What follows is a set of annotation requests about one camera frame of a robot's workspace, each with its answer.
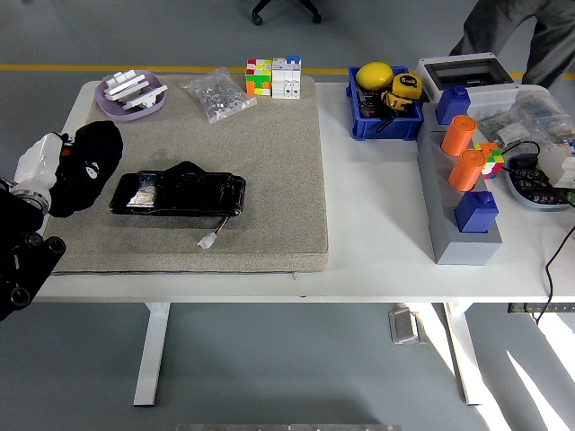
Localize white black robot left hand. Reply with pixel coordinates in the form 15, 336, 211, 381
12, 131, 102, 202

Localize black rag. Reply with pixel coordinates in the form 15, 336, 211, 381
48, 120, 125, 219

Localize black glossy panel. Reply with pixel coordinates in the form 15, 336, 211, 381
109, 160, 247, 219

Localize purple tray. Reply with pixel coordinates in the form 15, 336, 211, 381
94, 69, 165, 123

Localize white flat plastic bar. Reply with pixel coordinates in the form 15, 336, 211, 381
103, 76, 149, 102

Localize small white plastic block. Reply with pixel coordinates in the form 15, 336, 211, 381
107, 70, 139, 89

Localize white long plastic bar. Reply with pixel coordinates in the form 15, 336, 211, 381
120, 84, 169, 111

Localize clear bag of metal nuts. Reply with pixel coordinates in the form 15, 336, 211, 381
179, 66, 258, 126

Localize white table leg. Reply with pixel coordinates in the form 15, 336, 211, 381
133, 303, 172, 408
442, 303, 489, 407

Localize grey-brown mat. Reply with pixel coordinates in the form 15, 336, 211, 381
38, 75, 330, 276

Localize tall multicoloured puzzle cube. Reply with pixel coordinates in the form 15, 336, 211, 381
244, 57, 273, 97

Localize black office chair base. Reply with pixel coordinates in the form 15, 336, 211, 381
251, 0, 323, 26

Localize black part in bin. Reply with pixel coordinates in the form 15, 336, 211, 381
358, 87, 383, 120

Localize yellow round ball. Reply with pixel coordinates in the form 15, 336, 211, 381
357, 61, 395, 91

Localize blue plastic bin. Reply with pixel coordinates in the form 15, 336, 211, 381
345, 66, 425, 143

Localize small yellow black tape measure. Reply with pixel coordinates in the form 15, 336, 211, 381
381, 91, 413, 119

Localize large yellow tape measure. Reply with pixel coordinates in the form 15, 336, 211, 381
391, 73, 424, 101

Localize grey metal floor box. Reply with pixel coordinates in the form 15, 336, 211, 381
387, 304, 428, 346

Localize blue plastic block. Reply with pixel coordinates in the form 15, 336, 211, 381
434, 84, 472, 126
453, 191, 500, 233

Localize grey stepped stand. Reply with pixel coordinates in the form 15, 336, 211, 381
416, 107, 503, 267

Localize orange plastic cylinder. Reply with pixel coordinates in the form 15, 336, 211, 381
447, 149, 487, 193
440, 115, 477, 156

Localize small multicoloured puzzle cube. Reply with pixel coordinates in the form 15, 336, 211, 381
473, 142, 506, 180

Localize blue-grey tray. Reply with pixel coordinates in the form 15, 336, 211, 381
505, 154, 574, 211

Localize black electronic components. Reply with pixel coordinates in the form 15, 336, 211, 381
511, 155, 559, 206

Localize clear bag of small parts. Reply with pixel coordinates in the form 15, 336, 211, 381
475, 84, 575, 154

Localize black power strip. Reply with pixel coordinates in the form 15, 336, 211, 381
507, 303, 575, 314

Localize person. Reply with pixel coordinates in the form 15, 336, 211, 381
448, 0, 575, 90

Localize white circuit breaker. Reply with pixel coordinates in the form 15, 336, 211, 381
536, 138, 575, 189

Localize panel wire with white connector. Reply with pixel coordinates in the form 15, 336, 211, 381
196, 215, 233, 250

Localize grey electrical enclosure box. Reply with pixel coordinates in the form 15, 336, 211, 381
415, 53, 518, 118

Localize black cable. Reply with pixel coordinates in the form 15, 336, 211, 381
500, 140, 575, 325

